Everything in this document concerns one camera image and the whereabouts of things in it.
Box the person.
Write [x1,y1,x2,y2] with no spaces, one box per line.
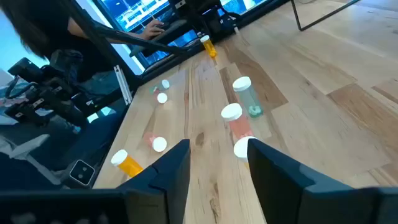
[0,0,165,82]

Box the yellow medicine bottle white cap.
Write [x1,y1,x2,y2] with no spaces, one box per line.
[233,136,257,170]

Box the orange medicine bottle white cap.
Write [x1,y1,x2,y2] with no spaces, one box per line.
[200,34,218,59]
[111,149,144,178]

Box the black rig frame strut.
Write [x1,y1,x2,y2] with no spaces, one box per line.
[62,0,141,91]
[93,21,188,56]

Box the grey-framed black camera box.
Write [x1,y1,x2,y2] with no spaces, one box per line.
[68,159,96,187]

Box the pink medicine bottle white cap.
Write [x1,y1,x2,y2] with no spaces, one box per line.
[154,88,169,105]
[142,132,168,153]
[220,103,254,141]

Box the white metal bracket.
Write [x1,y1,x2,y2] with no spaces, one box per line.
[113,64,133,106]

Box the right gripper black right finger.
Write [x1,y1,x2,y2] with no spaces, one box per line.
[247,138,355,224]

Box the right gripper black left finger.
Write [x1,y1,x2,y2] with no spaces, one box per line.
[116,139,192,224]

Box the teal medicine bottle white cap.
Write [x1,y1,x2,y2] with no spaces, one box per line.
[232,76,264,119]
[149,79,170,94]

